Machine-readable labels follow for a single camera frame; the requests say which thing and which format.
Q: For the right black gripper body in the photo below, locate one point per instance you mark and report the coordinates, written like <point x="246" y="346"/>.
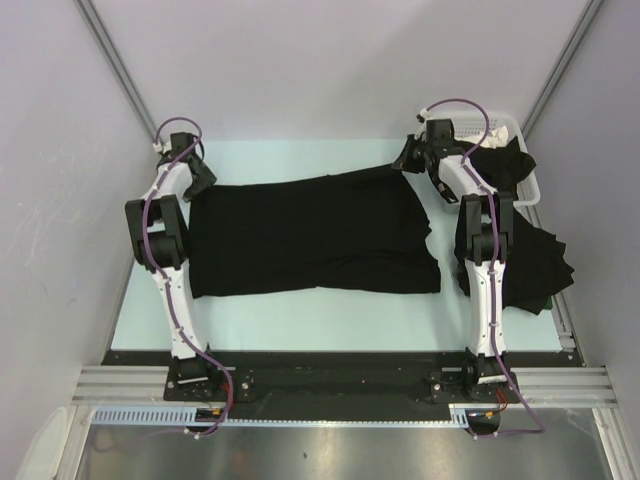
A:
<point x="414" y="158"/>

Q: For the white plastic laundry basket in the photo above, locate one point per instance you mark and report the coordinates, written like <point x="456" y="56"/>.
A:
<point x="528" y="190"/>

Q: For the black t shirt blue logo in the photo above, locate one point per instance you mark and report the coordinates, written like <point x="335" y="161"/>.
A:
<point x="362" y="230"/>

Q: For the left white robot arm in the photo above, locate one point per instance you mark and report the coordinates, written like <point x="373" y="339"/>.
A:
<point x="160" y="242"/>

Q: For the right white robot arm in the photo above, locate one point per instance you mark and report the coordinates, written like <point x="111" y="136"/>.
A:
<point x="484" y="238"/>

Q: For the black shirts in basket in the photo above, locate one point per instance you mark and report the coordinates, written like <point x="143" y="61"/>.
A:
<point x="503" y="168"/>

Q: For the folded black shirt stack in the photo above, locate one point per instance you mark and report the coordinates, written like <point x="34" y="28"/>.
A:
<point x="535" y="268"/>

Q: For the white cloth in basket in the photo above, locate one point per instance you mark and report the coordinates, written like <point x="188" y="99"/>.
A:
<point x="497" y="138"/>

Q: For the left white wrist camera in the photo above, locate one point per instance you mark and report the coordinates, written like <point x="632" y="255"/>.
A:
<point x="162" y="148"/>

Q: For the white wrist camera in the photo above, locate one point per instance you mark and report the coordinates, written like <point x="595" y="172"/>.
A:
<point x="162" y="148"/>
<point x="423" y="116"/>

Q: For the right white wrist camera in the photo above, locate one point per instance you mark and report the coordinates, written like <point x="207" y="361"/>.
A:
<point x="423" y="116"/>

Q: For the left aluminium frame post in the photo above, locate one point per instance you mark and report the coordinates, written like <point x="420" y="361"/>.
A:
<point x="114" y="60"/>

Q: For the aluminium frame post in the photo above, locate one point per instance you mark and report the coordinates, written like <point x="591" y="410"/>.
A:
<point x="568" y="53"/>
<point x="114" y="60"/>

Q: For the right aluminium frame post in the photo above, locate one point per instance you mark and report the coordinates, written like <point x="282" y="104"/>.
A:
<point x="568" y="53"/>

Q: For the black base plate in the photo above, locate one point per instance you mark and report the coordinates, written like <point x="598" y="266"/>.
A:
<point x="324" y="387"/>

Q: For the aluminium rail right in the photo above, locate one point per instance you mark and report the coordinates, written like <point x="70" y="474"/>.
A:
<point x="566" y="261"/>

